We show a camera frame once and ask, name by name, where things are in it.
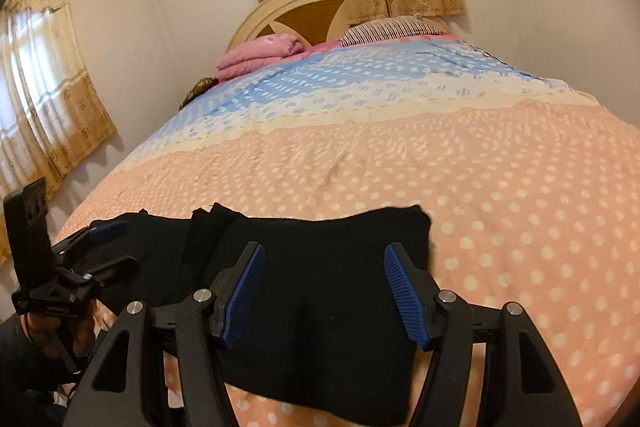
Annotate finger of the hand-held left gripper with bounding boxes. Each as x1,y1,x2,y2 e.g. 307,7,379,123
54,219,129,259
75,256,139,289

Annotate cream wooden headboard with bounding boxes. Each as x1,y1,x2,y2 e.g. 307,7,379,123
226,0,351,54

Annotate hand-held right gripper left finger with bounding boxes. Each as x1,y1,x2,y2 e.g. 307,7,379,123
62,242,266,427

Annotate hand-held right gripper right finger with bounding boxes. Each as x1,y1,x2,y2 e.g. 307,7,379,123
383,243,583,427

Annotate striped pillow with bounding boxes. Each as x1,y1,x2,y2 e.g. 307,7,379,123
340,15,452,48

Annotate beige side window curtain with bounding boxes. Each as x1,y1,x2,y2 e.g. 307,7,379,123
0,0,119,266

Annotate black pants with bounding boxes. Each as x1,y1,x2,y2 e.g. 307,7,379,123
75,204,434,426

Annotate bed with polka-dot sheet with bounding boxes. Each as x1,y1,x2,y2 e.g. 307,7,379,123
50,32,640,427

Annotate dark patterned cushion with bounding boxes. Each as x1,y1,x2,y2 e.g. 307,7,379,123
178,77,219,110

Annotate folded pink blanket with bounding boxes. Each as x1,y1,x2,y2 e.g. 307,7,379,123
216,33,307,82

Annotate person's left hand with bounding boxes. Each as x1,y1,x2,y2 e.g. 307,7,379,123
25,301,99,366

